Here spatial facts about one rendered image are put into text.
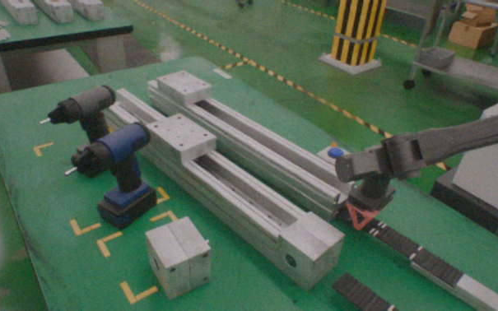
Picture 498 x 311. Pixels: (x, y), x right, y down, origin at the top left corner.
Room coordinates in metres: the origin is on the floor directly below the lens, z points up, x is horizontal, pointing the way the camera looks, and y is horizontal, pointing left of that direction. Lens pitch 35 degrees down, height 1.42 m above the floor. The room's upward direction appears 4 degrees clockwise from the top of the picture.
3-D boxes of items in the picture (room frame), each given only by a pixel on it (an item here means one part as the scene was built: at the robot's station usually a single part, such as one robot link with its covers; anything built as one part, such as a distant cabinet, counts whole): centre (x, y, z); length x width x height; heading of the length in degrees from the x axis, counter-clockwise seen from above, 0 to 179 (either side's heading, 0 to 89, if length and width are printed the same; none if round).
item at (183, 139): (0.84, 0.19, 0.87); 0.16 x 0.11 x 0.07; 46
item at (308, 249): (0.54, -0.14, 0.83); 0.12 x 0.09 x 0.10; 136
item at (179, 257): (0.50, 0.12, 0.83); 0.11 x 0.10 x 0.10; 126
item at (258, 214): (0.84, 0.19, 0.82); 0.80 x 0.10 x 0.09; 46
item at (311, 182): (0.98, 0.06, 0.82); 0.80 x 0.10 x 0.09; 46
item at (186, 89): (1.15, 0.24, 0.87); 0.16 x 0.11 x 0.07; 46
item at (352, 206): (0.64, -0.26, 0.84); 0.07 x 0.07 x 0.09; 46
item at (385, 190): (0.65, -0.27, 0.92); 0.10 x 0.07 x 0.07; 136
